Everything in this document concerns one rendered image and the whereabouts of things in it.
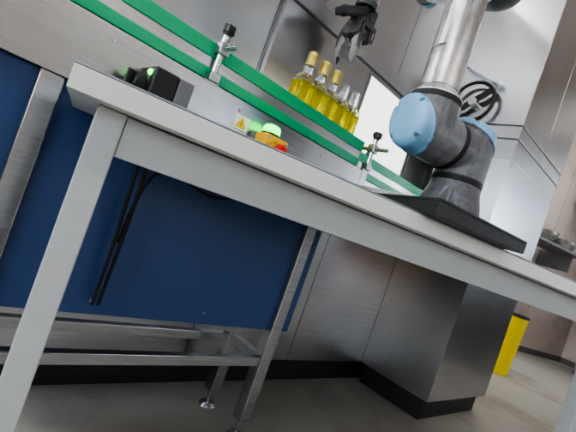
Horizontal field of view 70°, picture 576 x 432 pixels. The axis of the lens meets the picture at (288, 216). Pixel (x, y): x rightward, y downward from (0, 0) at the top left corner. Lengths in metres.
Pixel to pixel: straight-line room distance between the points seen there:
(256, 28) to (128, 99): 0.87
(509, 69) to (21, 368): 2.16
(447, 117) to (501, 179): 1.16
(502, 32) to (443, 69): 1.46
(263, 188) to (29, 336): 0.40
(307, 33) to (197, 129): 0.95
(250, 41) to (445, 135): 0.72
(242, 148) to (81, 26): 0.38
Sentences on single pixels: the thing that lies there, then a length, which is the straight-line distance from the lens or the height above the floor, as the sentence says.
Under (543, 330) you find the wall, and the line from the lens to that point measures 7.37.
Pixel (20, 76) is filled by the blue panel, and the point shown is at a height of 0.73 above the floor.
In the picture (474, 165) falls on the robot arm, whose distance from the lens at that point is 1.01.
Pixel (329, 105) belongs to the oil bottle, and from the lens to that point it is 1.36.
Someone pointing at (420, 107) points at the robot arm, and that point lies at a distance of 0.91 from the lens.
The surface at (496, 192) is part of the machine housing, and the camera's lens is 2.06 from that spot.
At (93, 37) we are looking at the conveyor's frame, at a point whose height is 0.84.
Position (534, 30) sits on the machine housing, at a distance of 2.38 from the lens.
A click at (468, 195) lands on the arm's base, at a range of 0.99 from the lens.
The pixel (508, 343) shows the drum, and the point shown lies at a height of 0.29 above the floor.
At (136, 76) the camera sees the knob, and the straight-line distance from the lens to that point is 0.82.
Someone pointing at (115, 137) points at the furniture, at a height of 0.68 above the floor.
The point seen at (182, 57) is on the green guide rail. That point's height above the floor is 0.90.
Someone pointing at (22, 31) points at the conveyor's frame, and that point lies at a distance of 0.84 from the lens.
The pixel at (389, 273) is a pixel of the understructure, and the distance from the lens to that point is 2.16.
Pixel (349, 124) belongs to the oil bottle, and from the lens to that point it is 1.44.
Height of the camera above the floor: 0.65
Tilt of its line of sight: 1 degrees up
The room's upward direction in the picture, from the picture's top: 19 degrees clockwise
